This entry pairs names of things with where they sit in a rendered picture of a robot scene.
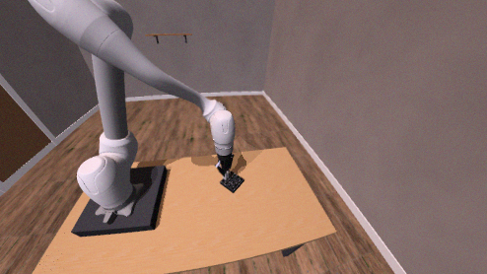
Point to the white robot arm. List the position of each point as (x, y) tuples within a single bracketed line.
[(104, 28)]

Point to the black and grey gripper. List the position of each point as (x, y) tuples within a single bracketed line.
[(225, 165)]

